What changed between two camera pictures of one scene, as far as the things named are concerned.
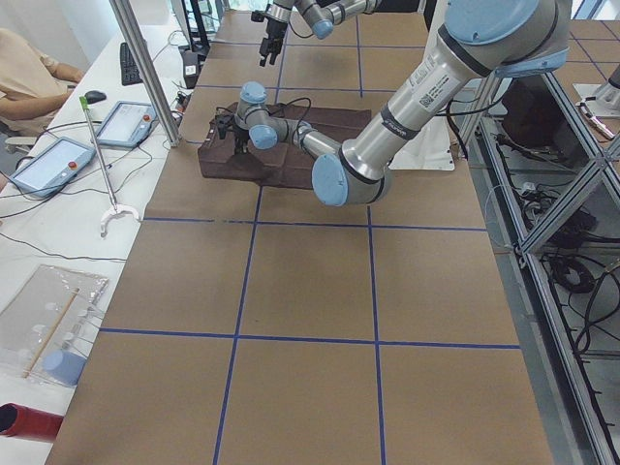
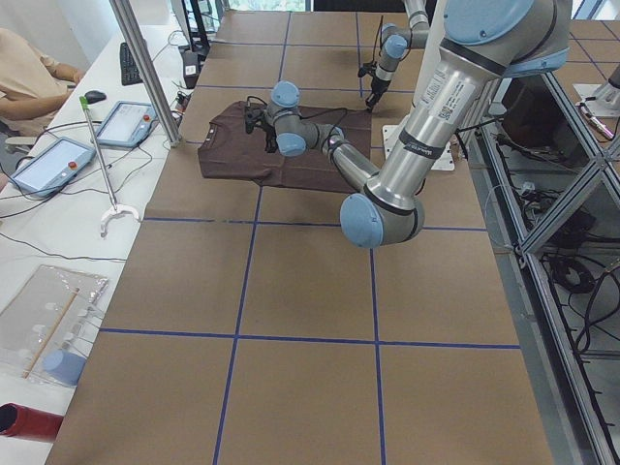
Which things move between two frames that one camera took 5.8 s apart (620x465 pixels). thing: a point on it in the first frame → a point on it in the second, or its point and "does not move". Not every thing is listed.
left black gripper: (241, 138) → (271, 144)
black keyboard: (129, 72) does not move
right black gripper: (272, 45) → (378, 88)
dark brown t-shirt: (288, 163) does not move
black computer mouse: (94, 97) does not move
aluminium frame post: (127, 15) does not move
